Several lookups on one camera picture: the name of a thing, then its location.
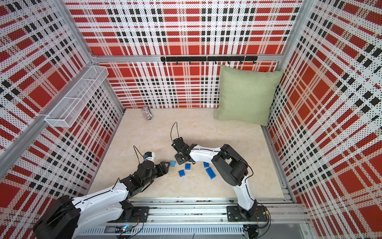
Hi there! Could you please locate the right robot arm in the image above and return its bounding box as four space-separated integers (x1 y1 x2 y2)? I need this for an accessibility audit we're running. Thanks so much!
172 137 257 217

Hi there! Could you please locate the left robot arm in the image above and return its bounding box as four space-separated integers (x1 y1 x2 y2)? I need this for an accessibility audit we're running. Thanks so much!
33 160 170 239

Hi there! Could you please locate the blue long lego brick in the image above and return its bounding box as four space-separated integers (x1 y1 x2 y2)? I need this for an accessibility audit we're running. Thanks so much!
206 167 216 180

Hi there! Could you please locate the metal can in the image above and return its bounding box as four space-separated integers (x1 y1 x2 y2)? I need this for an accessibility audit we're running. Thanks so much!
141 106 153 120

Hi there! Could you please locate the green circuit board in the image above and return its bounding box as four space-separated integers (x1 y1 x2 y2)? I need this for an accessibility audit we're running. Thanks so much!
115 225 131 235

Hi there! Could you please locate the green pillow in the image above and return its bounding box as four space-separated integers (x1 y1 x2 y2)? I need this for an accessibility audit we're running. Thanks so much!
215 66 284 126

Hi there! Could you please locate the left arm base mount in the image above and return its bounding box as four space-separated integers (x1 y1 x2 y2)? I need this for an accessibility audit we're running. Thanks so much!
108 207 150 223

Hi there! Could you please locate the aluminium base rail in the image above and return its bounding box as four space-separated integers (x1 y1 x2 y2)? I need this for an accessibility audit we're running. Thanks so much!
78 196 314 239

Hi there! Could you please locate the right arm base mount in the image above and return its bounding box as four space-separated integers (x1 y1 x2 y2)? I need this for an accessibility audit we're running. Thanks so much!
226 205 268 223

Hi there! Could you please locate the black hook rail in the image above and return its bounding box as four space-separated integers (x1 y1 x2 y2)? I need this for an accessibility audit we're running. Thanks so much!
160 56 258 63

